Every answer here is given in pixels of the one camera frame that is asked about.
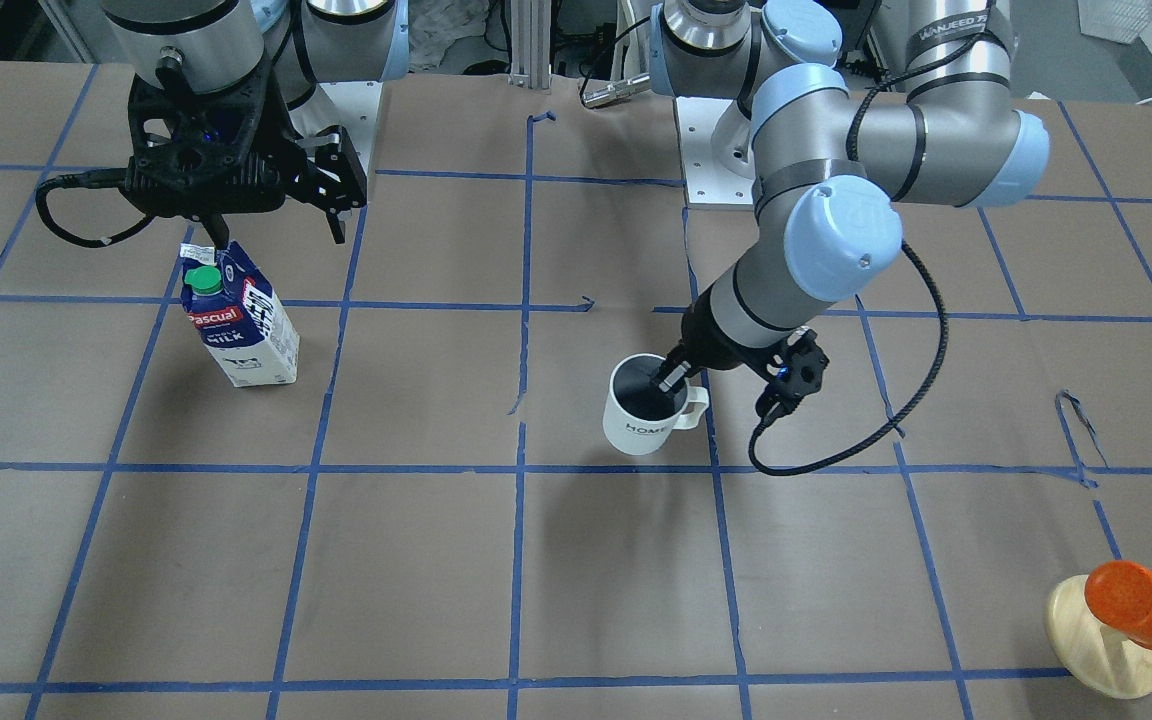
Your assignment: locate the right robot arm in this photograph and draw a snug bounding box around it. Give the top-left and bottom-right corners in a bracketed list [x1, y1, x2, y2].
[100, 1, 410, 247]

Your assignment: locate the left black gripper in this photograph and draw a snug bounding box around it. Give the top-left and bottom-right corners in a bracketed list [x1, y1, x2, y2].
[647, 300, 787, 397]

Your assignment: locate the aluminium frame post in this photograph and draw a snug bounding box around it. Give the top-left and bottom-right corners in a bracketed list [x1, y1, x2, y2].
[508, 0, 553, 94]

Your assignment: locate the white mug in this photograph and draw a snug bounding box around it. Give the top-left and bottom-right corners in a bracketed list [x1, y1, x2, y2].
[602, 354, 710, 456]

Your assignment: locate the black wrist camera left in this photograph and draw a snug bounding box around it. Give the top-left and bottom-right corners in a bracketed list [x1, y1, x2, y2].
[755, 325, 829, 423]

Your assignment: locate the black camera cable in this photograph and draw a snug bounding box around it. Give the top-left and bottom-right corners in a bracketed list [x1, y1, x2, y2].
[748, 240, 949, 477]

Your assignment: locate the orange cup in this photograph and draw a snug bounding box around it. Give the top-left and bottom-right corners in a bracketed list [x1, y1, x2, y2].
[1084, 560, 1152, 651]

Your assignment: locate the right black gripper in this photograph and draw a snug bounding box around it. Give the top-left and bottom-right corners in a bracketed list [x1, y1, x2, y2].
[124, 70, 367, 251]

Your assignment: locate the blue white milk carton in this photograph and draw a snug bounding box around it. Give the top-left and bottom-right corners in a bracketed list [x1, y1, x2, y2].
[179, 240, 300, 388]

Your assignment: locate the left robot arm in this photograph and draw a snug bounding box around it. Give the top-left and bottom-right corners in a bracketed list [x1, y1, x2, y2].
[650, 1, 1049, 387]

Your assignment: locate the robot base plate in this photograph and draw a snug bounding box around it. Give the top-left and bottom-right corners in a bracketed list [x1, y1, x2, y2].
[675, 97, 755, 210]

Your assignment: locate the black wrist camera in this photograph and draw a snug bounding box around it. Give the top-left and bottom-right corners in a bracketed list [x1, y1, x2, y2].
[755, 325, 829, 423]
[120, 78, 285, 218]

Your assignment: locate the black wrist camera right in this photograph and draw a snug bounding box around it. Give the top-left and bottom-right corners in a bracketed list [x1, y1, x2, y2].
[120, 78, 285, 218]

